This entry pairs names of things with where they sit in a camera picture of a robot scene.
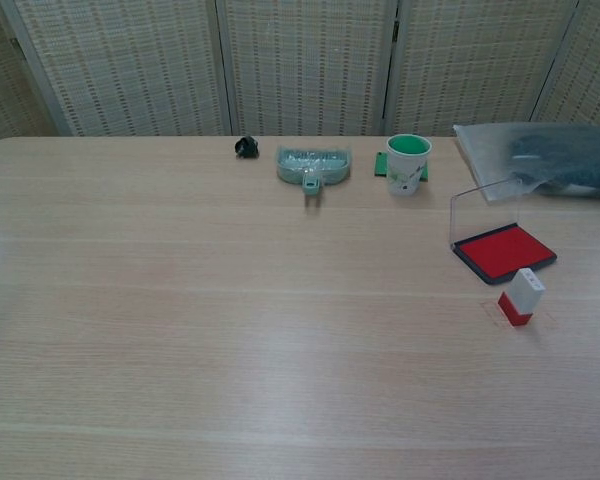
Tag clear plastic zip bag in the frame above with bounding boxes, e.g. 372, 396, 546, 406
452, 122, 600, 203

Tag light green mini dustpan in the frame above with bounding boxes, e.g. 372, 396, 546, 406
275, 144, 355, 197

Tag small black clip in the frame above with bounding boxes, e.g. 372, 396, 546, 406
233, 134, 260, 160

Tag dark green bundle in bag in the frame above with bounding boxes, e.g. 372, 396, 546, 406
507, 124, 600, 195

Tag paper cup green inside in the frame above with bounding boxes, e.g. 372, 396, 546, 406
385, 133, 433, 197

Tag red ink pad clear lid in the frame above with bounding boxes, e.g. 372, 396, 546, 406
449, 175, 558, 286

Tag green square coaster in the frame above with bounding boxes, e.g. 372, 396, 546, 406
373, 151, 430, 182

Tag white and red stamp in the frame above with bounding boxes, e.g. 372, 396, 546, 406
497, 267, 547, 331

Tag light green mini brush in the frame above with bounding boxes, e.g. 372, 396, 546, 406
278, 146, 349, 165

